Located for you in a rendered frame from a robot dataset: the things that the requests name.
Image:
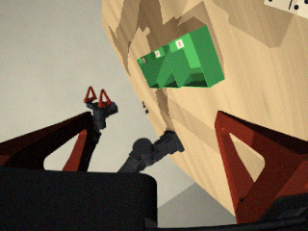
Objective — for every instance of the green three-compartment bin rack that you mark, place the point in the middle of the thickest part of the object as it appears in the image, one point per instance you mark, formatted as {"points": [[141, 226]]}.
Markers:
{"points": [[195, 61]]}

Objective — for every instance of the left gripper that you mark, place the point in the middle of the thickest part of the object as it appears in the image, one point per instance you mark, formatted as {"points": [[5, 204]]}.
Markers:
{"points": [[100, 104]]}

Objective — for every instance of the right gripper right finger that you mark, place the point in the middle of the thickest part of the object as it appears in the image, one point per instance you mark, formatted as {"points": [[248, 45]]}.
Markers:
{"points": [[285, 172]]}

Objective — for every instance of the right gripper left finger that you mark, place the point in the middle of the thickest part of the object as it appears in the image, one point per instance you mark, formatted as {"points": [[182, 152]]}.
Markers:
{"points": [[30, 150]]}

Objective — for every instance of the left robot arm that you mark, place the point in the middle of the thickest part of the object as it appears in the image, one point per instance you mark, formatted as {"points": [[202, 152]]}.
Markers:
{"points": [[143, 149]]}

